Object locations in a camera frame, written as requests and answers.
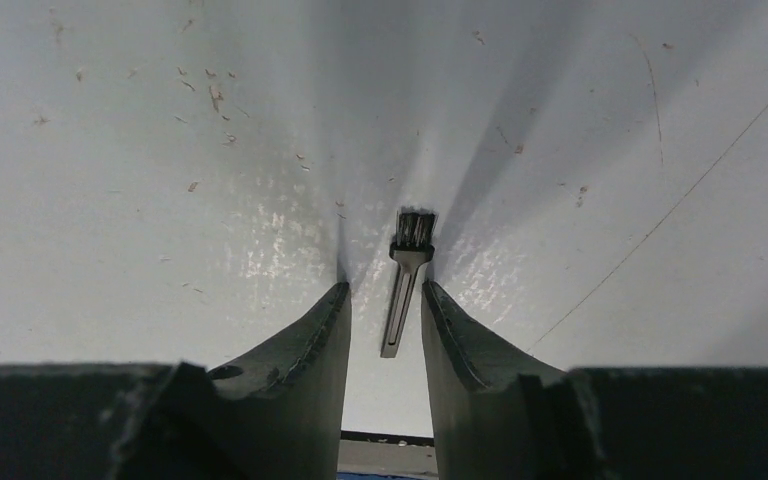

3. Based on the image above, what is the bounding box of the small black cleaning brush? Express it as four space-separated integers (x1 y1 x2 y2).
380 208 437 359

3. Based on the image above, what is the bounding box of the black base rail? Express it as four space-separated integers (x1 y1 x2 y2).
341 430 434 448

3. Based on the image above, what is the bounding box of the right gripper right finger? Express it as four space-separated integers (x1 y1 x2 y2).
421 281 768 479

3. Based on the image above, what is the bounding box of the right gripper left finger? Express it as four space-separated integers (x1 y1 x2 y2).
0 283 351 479

